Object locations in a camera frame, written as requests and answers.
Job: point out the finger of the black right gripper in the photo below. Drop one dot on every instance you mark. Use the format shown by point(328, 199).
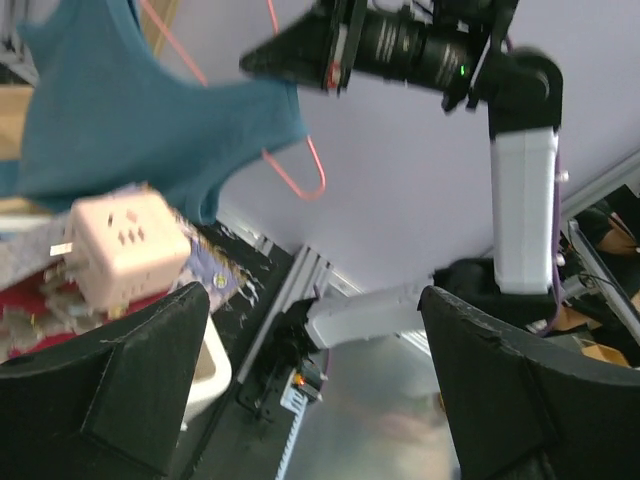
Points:
point(298, 53)

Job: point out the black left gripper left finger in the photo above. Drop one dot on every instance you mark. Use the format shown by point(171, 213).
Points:
point(108, 404)

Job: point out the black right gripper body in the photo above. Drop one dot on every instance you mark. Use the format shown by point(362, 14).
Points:
point(438, 47)

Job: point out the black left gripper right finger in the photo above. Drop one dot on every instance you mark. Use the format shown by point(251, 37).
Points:
point(520, 407)

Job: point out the teal tank top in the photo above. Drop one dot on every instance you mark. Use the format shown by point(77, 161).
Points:
point(105, 114)

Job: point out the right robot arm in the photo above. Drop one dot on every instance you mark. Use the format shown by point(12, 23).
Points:
point(523, 91)

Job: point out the white square storage bin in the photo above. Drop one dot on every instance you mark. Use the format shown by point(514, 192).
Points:
point(212, 376)

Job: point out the books stack in bin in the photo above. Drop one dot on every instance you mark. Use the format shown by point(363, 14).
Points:
point(42, 305)

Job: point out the wooden clothes rack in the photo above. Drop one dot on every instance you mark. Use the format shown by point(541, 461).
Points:
point(18, 77)

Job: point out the white cube power adapter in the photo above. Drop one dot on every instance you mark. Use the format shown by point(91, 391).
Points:
point(124, 247)

